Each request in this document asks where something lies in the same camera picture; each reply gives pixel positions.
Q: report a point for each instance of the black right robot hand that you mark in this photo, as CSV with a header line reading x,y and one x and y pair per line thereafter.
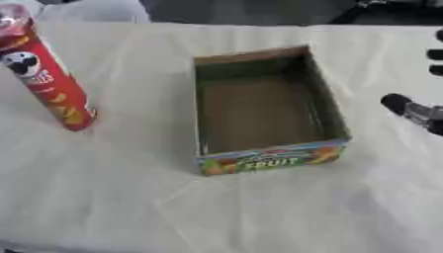
x,y
424,112

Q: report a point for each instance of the open cardboard box green inside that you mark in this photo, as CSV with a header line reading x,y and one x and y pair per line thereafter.
x,y
265,115

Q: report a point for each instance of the red cylindrical chips can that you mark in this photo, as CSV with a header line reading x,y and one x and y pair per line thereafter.
x,y
51,85

